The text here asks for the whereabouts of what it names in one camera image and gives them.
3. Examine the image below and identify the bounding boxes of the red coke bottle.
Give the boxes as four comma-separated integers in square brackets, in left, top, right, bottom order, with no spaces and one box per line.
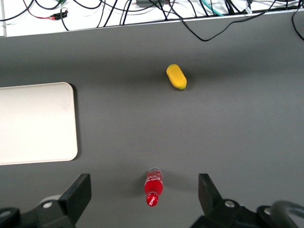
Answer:
[143,167,164,207]

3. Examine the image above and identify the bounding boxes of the teal cable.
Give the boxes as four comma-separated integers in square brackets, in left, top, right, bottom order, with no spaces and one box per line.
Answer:
[200,0,225,18]

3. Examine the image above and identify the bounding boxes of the grey adapter box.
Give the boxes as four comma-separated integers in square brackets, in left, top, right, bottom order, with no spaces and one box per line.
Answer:
[134,0,167,7]

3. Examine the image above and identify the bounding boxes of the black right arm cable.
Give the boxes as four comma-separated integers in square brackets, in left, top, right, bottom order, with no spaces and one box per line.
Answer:
[270,200,304,228]

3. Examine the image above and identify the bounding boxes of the black looping table cable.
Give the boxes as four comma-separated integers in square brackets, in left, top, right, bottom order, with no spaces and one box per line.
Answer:
[179,10,282,42]

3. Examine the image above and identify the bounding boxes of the thin red wire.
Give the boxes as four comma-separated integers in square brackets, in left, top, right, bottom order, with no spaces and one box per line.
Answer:
[22,0,57,20]

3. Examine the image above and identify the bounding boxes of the black red wire connector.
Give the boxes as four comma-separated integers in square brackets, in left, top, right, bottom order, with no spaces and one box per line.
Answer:
[49,7,69,21]

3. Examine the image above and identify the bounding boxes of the yellow toy lemon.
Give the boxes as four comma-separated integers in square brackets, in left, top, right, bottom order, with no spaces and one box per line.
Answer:
[165,63,188,91]

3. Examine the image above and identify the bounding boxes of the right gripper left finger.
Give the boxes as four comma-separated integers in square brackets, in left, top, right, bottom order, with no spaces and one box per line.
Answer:
[20,173,92,228]

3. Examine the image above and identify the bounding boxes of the beige rectangular tray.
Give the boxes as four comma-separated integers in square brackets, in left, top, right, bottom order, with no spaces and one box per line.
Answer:
[0,82,79,166]

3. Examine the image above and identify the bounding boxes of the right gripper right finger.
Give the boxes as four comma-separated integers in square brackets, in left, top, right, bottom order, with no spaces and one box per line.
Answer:
[190,173,261,228]

